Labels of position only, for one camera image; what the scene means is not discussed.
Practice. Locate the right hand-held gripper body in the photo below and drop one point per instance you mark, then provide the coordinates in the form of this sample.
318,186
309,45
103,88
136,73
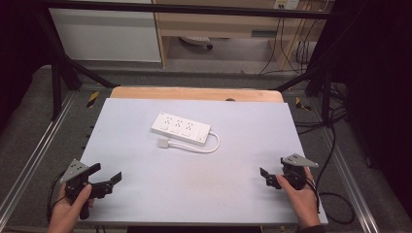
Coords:
294,173

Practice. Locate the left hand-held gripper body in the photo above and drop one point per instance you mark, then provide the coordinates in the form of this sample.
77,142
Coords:
75,171

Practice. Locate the white plug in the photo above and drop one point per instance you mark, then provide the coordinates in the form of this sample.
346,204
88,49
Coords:
163,142

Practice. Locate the white power strip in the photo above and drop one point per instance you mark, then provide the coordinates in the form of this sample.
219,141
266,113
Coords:
181,127

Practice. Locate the person's right hand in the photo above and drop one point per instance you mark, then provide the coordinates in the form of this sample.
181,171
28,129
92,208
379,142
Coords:
302,204

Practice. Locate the person's left hand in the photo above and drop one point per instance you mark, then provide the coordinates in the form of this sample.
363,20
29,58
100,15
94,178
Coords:
64,215

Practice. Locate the wooden table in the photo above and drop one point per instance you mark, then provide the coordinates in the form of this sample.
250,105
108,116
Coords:
194,93

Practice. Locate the white cabinet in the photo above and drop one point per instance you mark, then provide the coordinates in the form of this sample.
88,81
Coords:
103,35

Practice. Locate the white extension block with black plug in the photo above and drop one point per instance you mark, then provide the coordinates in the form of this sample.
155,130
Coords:
196,40

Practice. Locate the aluminium rail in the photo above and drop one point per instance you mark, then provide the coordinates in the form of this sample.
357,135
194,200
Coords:
35,155
350,181

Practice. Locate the black frame leg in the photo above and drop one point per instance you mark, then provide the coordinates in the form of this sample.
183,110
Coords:
325,93
56,93

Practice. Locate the white wall socket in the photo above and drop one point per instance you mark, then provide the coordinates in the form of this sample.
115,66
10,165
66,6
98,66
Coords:
286,4

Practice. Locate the black frame crossbar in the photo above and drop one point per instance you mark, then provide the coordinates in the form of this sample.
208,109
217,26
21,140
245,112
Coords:
194,9

